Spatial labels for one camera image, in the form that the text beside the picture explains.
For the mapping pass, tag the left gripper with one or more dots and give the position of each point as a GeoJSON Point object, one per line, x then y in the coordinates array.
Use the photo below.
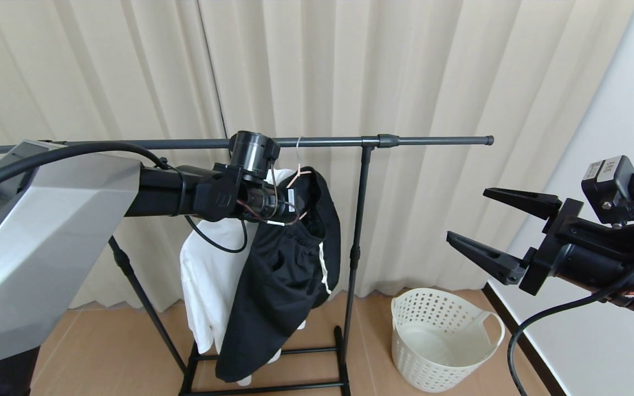
{"type": "Point", "coordinates": [270, 203]}

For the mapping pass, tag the black clothes rack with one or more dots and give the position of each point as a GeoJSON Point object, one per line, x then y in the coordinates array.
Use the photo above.
{"type": "Point", "coordinates": [432, 141]}

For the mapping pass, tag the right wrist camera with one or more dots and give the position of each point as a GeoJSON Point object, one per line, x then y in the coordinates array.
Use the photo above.
{"type": "Point", "coordinates": [619, 190]}

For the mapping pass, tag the pink clothes hanger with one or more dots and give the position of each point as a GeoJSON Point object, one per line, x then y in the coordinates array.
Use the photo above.
{"type": "Point", "coordinates": [297, 170]}

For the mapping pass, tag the beige curtain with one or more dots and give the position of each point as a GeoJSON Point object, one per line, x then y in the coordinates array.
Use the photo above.
{"type": "Point", "coordinates": [377, 66]}

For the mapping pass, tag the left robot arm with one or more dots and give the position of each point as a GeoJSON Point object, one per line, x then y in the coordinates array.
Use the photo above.
{"type": "Point", "coordinates": [47, 247]}

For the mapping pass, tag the white laundry basket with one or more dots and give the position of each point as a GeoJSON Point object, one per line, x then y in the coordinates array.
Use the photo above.
{"type": "Point", "coordinates": [443, 341]}

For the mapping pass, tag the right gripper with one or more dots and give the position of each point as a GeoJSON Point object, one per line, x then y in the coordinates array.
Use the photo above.
{"type": "Point", "coordinates": [586, 258]}

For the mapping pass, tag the black garment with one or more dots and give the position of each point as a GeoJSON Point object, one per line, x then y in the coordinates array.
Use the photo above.
{"type": "Point", "coordinates": [289, 275]}

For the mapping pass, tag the white printed t-shirt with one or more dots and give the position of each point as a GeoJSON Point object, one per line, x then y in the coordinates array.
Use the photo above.
{"type": "Point", "coordinates": [207, 286]}

